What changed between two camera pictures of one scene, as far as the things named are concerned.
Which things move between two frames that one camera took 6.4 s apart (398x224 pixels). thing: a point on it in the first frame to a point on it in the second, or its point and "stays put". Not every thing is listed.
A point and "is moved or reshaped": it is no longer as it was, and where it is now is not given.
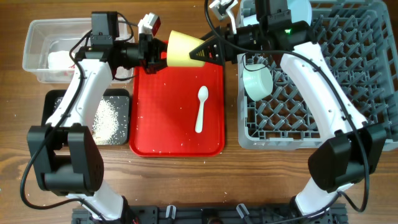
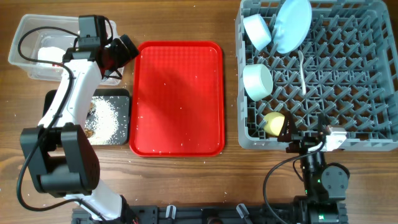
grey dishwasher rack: [359, 40] stays put
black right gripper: [223, 50] to [302, 143]
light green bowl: [258, 84] stays put
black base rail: [249, 214] stays put
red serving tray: [176, 111] stays put
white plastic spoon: [203, 94] is moved or reshaped
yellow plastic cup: [179, 46] to [273, 123]
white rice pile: [105, 126] stays put
